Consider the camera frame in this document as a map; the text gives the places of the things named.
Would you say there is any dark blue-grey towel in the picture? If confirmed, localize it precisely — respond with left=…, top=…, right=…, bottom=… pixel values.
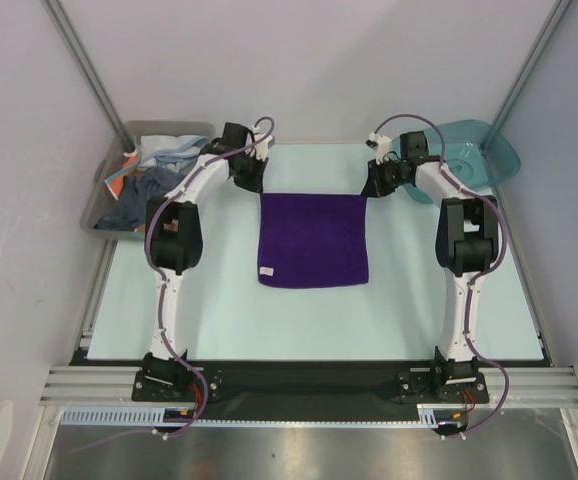
left=94, top=166, right=186, bottom=232

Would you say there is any light blue towel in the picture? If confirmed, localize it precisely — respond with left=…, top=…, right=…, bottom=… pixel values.
left=138, top=135, right=209, bottom=173

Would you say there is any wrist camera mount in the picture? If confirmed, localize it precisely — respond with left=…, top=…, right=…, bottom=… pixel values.
left=249, top=126, right=275, bottom=161
left=365, top=132, right=393, bottom=164

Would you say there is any right aluminium corner post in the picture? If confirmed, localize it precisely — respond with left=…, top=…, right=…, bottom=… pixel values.
left=493, top=0, right=575, bottom=129

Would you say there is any left aluminium corner post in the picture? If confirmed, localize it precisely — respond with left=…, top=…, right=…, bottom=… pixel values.
left=41, top=0, right=128, bottom=138

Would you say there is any aluminium corner post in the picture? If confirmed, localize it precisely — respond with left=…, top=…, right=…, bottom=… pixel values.
left=41, top=0, right=128, bottom=138
left=493, top=0, right=575, bottom=129

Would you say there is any purple cable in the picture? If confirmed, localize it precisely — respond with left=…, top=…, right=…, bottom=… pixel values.
left=372, top=113, right=513, bottom=441
left=68, top=116, right=277, bottom=446

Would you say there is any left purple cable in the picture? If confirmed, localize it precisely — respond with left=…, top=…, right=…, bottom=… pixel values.
left=68, top=116, right=277, bottom=446

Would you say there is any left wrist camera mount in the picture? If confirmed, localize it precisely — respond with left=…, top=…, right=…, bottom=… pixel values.
left=249, top=126, right=275, bottom=161

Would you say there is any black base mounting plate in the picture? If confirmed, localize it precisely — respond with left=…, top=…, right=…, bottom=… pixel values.
left=131, top=355, right=489, bottom=405

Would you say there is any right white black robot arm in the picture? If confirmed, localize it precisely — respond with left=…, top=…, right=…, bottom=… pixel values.
left=362, top=131, right=505, bottom=405

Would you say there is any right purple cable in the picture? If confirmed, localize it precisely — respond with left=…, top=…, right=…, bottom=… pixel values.
left=372, top=113, right=513, bottom=441

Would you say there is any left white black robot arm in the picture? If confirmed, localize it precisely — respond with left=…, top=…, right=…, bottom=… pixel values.
left=132, top=116, right=275, bottom=402

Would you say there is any purple microfiber towel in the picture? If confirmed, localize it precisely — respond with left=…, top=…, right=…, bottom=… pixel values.
left=257, top=193, right=369, bottom=289

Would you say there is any teal transparent plastic tray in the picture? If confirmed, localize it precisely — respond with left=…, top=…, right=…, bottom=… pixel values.
left=405, top=120, right=521, bottom=205

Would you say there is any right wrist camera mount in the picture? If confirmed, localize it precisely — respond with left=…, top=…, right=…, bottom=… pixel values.
left=365, top=132, right=393, bottom=164

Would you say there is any grey plastic bin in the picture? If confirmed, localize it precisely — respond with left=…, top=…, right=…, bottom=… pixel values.
left=80, top=120, right=215, bottom=241

